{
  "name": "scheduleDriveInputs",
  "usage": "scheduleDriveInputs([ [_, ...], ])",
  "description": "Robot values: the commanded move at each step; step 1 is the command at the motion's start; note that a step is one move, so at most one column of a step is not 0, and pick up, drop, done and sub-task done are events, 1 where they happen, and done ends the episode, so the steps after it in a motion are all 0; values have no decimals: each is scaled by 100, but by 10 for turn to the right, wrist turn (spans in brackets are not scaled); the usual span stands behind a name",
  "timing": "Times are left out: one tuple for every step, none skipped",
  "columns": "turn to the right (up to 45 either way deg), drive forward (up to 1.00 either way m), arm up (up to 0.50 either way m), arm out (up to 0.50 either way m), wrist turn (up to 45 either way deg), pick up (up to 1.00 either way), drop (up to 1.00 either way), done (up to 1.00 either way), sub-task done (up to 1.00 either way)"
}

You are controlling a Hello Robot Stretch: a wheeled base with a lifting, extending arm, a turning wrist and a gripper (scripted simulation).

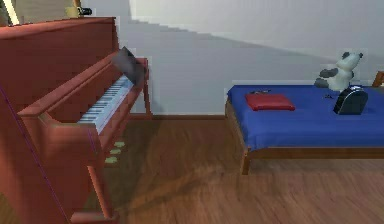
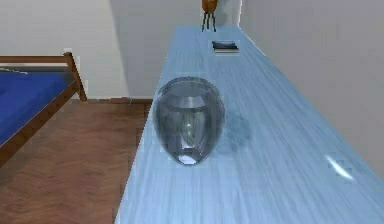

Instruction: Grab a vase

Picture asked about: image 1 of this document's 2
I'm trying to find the red pillow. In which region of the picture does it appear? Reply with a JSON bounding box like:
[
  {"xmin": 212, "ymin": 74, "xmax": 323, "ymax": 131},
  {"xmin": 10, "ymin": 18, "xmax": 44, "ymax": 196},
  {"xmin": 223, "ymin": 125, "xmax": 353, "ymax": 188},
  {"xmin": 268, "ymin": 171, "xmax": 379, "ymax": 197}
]
[{"xmin": 244, "ymin": 93, "xmax": 297, "ymax": 112}]

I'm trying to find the bed with blue cover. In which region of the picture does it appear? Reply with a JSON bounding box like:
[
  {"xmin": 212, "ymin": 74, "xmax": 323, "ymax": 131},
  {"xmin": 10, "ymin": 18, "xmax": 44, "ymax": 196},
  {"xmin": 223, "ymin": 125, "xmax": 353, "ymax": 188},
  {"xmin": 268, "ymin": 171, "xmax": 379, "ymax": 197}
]
[{"xmin": 224, "ymin": 83, "xmax": 384, "ymax": 176}]

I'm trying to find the red-brown upright piano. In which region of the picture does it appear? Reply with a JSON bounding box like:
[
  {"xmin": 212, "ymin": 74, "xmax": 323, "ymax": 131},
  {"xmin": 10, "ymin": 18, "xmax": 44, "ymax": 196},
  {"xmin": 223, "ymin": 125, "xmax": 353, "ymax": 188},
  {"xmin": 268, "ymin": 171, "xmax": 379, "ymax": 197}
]
[{"xmin": 0, "ymin": 16, "xmax": 154, "ymax": 224}]

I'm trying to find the black and white toy panda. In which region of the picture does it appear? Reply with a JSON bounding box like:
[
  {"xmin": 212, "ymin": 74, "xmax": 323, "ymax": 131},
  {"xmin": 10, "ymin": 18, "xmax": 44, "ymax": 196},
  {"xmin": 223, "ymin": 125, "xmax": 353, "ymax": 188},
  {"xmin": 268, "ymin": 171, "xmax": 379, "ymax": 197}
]
[{"xmin": 313, "ymin": 50, "xmax": 365, "ymax": 93}]

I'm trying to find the yellow mug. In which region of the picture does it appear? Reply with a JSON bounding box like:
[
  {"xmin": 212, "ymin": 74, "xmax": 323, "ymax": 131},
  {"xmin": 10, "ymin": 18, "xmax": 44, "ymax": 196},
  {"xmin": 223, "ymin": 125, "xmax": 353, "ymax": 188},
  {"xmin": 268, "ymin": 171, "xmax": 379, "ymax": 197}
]
[{"xmin": 64, "ymin": 5, "xmax": 81, "ymax": 19}]

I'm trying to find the black rounded bag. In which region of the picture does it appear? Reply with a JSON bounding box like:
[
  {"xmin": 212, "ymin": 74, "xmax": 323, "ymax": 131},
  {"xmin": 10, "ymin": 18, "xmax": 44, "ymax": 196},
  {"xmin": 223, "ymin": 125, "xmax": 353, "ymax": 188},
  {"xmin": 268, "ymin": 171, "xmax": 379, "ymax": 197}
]
[{"xmin": 332, "ymin": 85, "xmax": 370, "ymax": 116}]

